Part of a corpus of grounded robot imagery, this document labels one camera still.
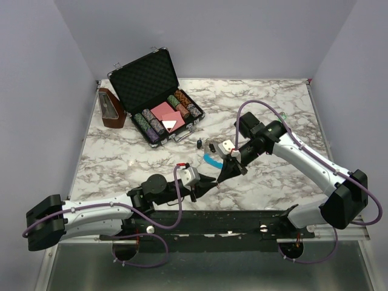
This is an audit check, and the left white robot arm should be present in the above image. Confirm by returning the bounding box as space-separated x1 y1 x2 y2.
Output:
22 170 218 252

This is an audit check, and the black key fob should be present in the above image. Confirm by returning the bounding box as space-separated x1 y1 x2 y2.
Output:
196 139 202 149

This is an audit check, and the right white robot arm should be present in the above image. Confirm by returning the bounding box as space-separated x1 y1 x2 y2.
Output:
215 112 368 238

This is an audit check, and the black poker chip case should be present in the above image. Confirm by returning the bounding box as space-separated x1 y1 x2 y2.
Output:
107 47 205 148

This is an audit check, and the red playing card deck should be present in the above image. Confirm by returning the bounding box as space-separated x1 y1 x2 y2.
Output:
151 102 185 133

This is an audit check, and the blue silver carabiner keyring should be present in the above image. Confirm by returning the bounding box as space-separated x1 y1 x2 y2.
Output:
202 139 223 170

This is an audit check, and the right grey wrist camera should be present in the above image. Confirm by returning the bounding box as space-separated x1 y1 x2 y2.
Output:
217 140 241 158

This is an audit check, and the brown wooden metronome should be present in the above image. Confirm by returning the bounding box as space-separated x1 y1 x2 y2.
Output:
98 88 127 129

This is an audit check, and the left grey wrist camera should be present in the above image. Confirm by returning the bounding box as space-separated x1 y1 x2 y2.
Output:
178 167 201 187

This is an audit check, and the white dealer button card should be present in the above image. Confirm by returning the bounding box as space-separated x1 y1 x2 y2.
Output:
162 120 177 133

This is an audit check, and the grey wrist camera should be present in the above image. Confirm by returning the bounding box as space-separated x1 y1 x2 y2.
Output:
217 140 241 158
178 167 201 187

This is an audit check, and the black mounting rail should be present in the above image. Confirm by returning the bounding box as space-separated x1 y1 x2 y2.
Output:
99 209 316 253

